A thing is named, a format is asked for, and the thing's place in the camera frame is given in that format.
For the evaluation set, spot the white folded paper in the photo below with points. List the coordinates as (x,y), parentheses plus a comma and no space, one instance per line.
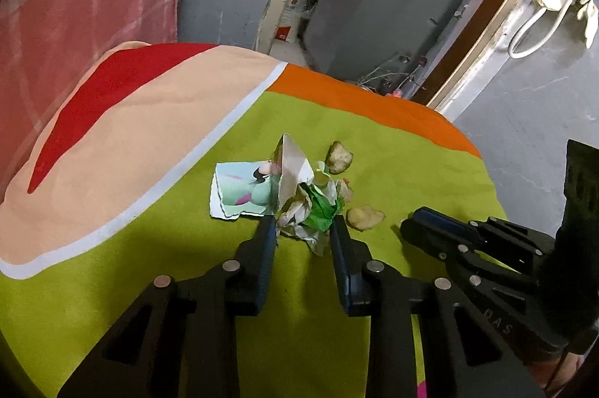
(292,168)

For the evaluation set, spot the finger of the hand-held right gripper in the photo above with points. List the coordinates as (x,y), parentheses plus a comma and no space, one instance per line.
(496,292)
(505,239)

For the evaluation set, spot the green white wrapper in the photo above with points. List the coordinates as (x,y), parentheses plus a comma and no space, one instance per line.
(323,211)

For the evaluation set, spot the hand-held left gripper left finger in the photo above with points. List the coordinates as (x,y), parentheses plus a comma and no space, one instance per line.
(269,248)

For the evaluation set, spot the torn teal picture paper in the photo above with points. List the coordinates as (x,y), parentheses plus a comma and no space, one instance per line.
(238,187)

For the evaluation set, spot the brown potato slice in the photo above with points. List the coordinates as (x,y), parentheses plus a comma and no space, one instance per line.
(338,157)
(365,216)

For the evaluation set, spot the grey metal appliance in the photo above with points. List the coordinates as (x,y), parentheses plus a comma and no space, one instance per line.
(374,14)

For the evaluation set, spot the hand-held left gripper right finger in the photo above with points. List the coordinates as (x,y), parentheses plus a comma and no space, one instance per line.
(339,260)

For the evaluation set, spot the green orange colourful blanket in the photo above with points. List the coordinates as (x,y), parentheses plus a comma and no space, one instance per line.
(140,122)

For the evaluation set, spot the white red-print sack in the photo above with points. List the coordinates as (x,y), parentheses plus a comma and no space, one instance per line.
(290,14)

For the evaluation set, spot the brown wooden door frame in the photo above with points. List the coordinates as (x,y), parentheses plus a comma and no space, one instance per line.
(491,5)

